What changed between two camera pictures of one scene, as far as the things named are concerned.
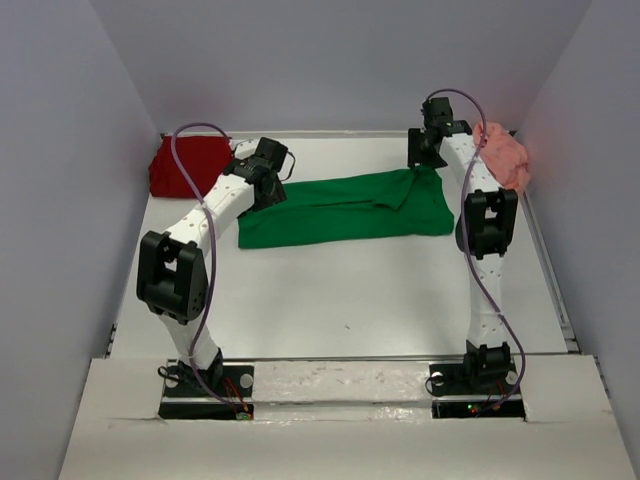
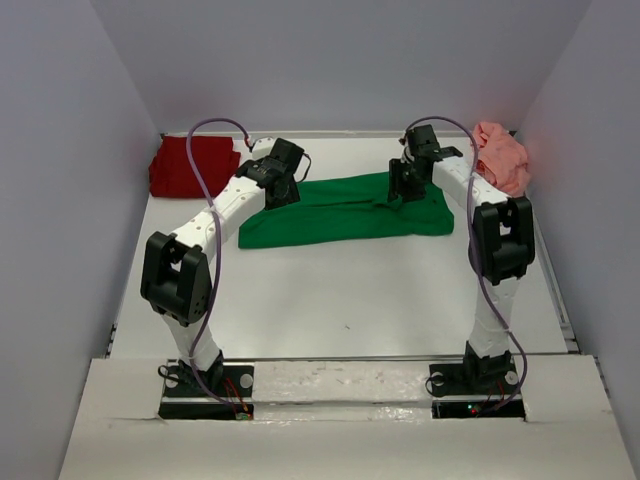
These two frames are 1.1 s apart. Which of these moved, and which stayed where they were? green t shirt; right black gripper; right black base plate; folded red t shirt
Moved: right black gripper
Stayed: folded red t shirt; green t shirt; right black base plate
